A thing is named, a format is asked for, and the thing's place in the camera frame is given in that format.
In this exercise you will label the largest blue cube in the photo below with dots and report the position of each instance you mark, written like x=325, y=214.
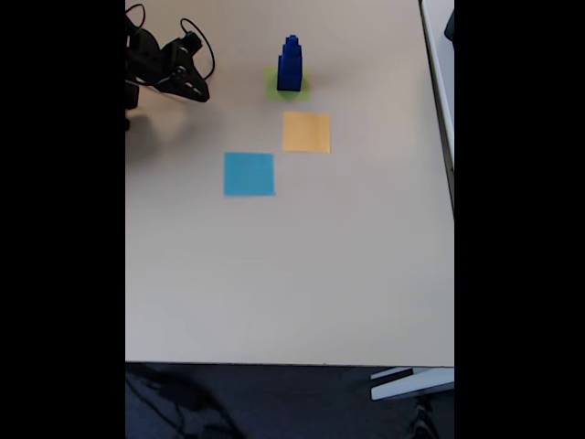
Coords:
x=289, y=83

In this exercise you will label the large blue cube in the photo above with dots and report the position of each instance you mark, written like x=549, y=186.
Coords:
x=291, y=64

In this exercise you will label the small blue cube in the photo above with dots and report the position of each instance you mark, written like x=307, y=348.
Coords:
x=291, y=50

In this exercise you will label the tiny blue cube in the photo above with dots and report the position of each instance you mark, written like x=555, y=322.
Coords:
x=291, y=40

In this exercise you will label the green paper square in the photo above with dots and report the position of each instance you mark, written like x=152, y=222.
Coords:
x=272, y=93

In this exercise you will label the blue paper square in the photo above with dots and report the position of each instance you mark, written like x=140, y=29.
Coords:
x=249, y=176

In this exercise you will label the orange paper square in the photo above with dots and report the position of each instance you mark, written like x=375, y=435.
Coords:
x=306, y=132

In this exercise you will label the white adjacent table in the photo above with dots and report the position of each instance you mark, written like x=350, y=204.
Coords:
x=441, y=55

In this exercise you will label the dark object on adjacent table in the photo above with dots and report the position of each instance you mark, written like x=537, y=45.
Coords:
x=451, y=27

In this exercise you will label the white table foot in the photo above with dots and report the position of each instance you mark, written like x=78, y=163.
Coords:
x=411, y=384

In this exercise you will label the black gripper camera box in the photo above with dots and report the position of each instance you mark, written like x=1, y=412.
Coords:
x=193, y=42

